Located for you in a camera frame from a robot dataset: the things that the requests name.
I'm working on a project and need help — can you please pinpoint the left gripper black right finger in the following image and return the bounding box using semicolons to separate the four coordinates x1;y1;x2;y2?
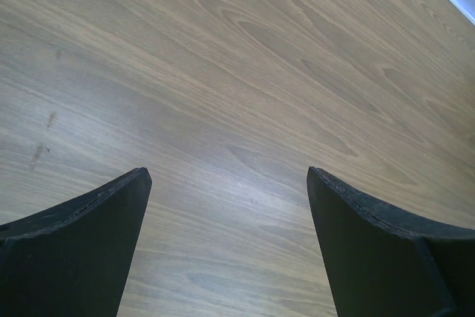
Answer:
307;167;474;316

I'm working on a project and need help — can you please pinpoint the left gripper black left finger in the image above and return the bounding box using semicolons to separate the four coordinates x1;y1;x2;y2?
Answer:
1;168;152;316

